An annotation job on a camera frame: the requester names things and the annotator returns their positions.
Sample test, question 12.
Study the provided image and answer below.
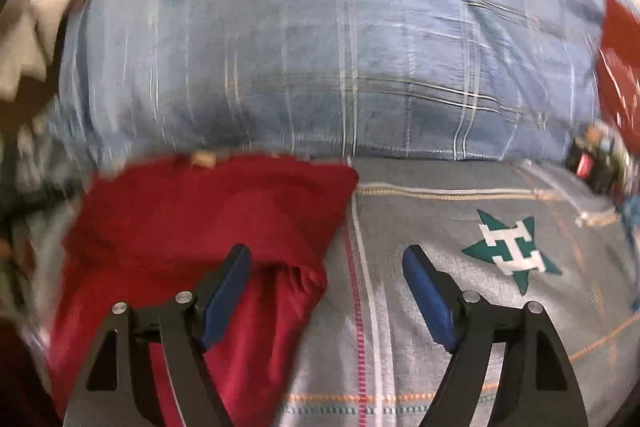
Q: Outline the grey star-print bedsheet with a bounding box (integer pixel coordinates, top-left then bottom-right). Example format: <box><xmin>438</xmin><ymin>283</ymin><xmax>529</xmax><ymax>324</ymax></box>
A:
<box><xmin>275</xmin><ymin>156</ymin><xmax>640</xmax><ymax>427</ymax></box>

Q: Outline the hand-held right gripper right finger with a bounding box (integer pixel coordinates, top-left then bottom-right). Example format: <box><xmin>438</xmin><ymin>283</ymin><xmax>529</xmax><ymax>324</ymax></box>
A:
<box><xmin>402</xmin><ymin>245</ymin><xmax>590</xmax><ymax>427</ymax></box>

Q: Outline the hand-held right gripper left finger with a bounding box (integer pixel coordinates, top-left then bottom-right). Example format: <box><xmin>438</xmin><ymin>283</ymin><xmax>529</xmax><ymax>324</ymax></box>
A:
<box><xmin>63</xmin><ymin>244</ymin><xmax>252</xmax><ymax>427</ymax></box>

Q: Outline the white cloth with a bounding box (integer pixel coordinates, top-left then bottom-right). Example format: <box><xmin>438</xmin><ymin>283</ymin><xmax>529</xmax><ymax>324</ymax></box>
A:
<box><xmin>0</xmin><ymin>0</ymin><xmax>76</xmax><ymax>104</ymax></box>

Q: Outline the red garment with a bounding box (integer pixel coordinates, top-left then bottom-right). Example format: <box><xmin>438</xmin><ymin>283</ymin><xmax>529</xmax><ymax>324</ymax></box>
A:
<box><xmin>47</xmin><ymin>153</ymin><xmax>360</xmax><ymax>427</ymax></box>

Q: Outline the red cloth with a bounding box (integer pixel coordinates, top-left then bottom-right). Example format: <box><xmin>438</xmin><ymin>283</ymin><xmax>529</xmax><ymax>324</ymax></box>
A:
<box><xmin>594</xmin><ymin>0</ymin><xmax>640</xmax><ymax>142</ymax></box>

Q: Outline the blue plaid pillow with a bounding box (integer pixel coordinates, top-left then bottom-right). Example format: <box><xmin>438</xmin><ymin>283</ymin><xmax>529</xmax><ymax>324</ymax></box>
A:
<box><xmin>47</xmin><ymin>0</ymin><xmax>608</xmax><ymax>168</ymax></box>

